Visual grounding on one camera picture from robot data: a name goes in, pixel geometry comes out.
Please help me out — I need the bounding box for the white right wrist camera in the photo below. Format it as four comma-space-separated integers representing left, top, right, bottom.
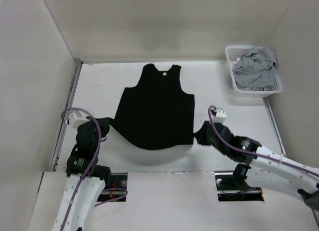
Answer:
212, 108, 227, 124

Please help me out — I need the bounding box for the right aluminium frame rail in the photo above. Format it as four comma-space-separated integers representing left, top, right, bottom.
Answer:
263, 97, 287, 156

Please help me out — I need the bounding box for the white plastic laundry basket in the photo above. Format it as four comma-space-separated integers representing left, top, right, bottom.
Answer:
225, 45, 283, 98

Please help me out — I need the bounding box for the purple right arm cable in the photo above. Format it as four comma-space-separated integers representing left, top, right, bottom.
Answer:
207, 105, 319, 178

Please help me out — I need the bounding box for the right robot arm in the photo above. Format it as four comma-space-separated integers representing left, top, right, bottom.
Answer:
194, 121, 319, 211

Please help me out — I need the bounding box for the black tank top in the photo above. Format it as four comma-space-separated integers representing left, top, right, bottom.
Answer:
111, 63, 195, 150

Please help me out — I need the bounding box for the left aluminium frame rail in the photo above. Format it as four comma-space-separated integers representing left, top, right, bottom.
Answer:
48, 58, 83, 171

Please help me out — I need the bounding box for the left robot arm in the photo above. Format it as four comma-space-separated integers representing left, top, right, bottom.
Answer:
52, 115, 112, 231

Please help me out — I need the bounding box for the aluminium frame rail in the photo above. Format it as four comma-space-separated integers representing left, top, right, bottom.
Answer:
48, 58, 83, 171
263, 97, 287, 156

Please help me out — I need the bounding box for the grey tank tops pile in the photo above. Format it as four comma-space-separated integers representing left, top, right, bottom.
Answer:
232, 46, 277, 91

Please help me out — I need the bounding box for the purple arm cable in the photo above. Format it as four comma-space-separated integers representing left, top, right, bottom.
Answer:
207, 105, 319, 178
59, 107, 128, 231

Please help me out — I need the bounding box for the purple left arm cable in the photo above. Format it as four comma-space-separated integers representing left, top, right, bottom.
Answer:
59, 107, 128, 231

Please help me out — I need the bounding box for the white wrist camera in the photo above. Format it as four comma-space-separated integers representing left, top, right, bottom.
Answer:
64, 110, 90, 129
212, 108, 227, 124

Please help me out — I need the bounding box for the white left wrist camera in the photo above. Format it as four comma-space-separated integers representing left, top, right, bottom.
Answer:
64, 110, 90, 129

